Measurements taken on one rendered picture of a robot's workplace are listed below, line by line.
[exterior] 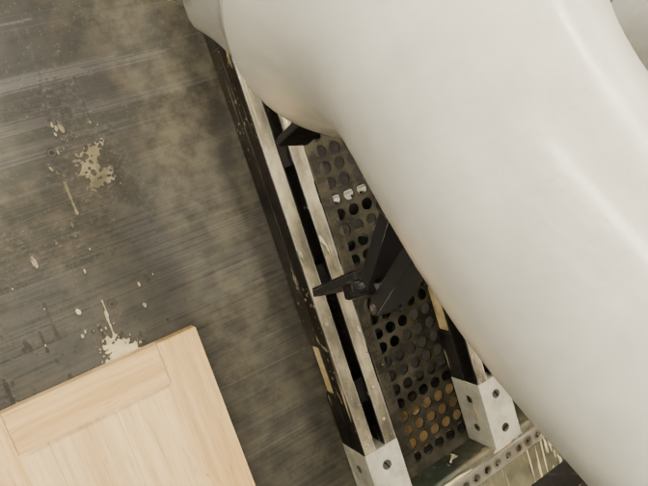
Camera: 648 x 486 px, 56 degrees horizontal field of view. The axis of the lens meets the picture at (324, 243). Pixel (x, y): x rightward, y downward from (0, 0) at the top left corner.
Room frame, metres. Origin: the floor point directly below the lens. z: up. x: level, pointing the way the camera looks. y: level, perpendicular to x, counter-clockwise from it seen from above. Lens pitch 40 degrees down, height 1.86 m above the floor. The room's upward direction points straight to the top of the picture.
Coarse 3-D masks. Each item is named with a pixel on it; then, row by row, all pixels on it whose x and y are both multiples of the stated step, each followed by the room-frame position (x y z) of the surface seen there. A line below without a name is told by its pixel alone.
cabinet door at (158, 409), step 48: (192, 336) 0.56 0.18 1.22; (96, 384) 0.49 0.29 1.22; (144, 384) 0.50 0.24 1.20; (192, 384) 0.52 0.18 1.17; (0, 432) 0.42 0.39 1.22; (48, 432) 0.43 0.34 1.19; (96, 432) 0.45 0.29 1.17; (144, 432) 0.47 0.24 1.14; (192, 432) 0.48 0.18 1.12; (0, 480) 0.38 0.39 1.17; (48, 480) 0.40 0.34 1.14; (96, 480) 0.41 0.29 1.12; (144, 480) 0.42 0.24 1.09; (192, 480) 0.44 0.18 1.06; (240, 480) 0.46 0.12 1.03
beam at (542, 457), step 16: (464, 448) 0.60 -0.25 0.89; (480, 448) 0.59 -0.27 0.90; (528, 448) 0.61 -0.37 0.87; (544, 448) 0.62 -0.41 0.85; (432, 464) 0.57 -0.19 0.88; (448, 464) 0.56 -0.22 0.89; (464, 464) 0.56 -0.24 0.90; (496, 464) 0.57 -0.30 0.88; (512, 464) 0.58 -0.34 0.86; (528, 464) 0.59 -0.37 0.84; (544, 464) 0.60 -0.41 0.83; (416, 480) 0.54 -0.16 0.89; (432, 480) 0.53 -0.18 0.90; (448, 480) 0.53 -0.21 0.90; (496, 480) 0.56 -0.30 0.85; (512, 480) 0.56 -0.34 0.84; (528, 480) 0.57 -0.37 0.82
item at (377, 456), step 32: (224, 64) 0.79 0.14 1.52; (256, 96) 0.75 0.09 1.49; (256, 128) 0.73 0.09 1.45; (256, 160) 0.73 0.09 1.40; (288, 160) 0.73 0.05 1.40; (288, 192) 0.69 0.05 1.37; (288, 224) 0.67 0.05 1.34; (320, 224) 0.68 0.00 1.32; (288, 256) 0.67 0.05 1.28; (320, 256) 0.67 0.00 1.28; (320, 320) 0.60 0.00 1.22; (352, 320) 0.62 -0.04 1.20; (320, 352) 0.60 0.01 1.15; (352, 352) 0.60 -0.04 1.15; (352, 384) 0.56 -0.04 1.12; (352, 416) 0.53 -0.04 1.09; (384, 416) 0.55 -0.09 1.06; (352, 448) 0.52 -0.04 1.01; (384, 448) 0.51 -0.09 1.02; (384, 480) 0.48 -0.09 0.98
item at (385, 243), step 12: (384, 216) 0.33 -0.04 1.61; (384, 228) 0.33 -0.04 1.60; (372, 240) 0.33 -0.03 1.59; (384, 240) 0.33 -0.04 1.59; (396, 240) 0.33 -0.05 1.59; (372, 252) 0.33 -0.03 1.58; (384, 252) 0.33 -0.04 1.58; (396, 252) 0.33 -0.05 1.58; (372, 264) 0.33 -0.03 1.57; (384, 264) 0.33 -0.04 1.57; (372, 276) 0.32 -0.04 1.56; (384, 276) 0.33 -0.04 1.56; (360, 288) 0.32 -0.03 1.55
